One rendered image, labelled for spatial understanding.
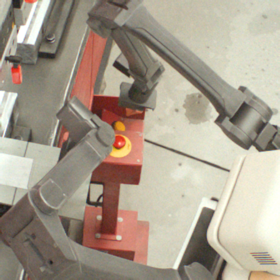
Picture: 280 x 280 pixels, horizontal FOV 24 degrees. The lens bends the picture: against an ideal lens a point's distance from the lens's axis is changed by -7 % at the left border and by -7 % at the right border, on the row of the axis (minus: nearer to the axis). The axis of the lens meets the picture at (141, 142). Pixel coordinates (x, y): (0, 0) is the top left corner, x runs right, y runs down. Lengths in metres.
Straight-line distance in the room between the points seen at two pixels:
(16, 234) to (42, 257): 0.06
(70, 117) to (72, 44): 0.67
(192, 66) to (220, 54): 1.83
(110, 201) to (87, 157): 1.02
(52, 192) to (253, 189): 0.41
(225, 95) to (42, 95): 0.67
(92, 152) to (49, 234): 0.36
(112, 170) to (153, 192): 0.82
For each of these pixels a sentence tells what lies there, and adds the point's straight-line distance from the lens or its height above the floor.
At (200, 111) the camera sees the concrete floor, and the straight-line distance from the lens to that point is 2.98.
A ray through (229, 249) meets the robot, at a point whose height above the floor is 1.30.
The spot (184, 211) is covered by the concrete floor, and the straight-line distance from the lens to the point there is 2.73.
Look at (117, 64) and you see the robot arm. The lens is 1.82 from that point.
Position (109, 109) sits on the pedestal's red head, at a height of 0.74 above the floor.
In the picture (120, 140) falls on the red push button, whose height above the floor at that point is 0.81.
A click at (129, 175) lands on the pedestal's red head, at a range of 1.96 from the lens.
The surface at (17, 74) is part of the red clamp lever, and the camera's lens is 1.56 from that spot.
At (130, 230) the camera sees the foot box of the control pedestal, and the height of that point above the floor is 0.12.
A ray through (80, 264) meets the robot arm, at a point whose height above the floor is 1.51.
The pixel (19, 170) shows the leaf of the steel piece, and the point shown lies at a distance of 1.64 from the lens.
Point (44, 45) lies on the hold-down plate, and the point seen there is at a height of 0.90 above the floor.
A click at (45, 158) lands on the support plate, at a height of 1.00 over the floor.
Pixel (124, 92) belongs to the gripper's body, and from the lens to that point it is 1.88.
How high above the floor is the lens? 2.43
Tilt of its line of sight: 58 degrees down
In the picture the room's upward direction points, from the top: 8 degrees clockwise
